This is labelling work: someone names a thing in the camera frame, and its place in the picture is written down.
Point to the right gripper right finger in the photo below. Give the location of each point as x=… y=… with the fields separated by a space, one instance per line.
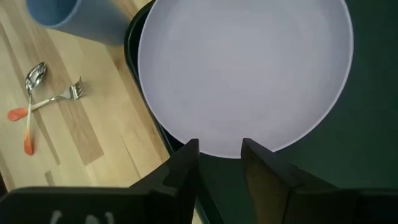
x=280 y=193

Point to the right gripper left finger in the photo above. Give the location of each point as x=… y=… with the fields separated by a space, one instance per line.
x=177 y=186

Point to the dark green tray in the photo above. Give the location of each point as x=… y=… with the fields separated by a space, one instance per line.
x=360 y=143

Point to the round white plate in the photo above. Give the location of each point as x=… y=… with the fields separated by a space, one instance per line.
x=245 y=74

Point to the blue plastic cup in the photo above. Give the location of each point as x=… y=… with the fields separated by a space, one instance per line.
x=84 y=18

